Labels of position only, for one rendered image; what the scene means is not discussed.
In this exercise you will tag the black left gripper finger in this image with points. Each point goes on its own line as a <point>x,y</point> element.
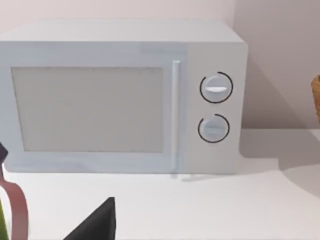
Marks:
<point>100,222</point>

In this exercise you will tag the pale microwave oven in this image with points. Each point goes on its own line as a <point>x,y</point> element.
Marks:
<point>210,155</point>

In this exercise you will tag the microwave knob with grey bar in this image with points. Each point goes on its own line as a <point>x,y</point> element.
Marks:
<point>213,128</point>

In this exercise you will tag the microwave knob with white bar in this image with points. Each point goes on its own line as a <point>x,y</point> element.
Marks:
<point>216,87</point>

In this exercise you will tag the woven wicker basket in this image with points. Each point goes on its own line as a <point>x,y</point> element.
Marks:
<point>316,97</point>

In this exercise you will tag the microwave door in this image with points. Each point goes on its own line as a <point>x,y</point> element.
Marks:
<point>87,160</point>

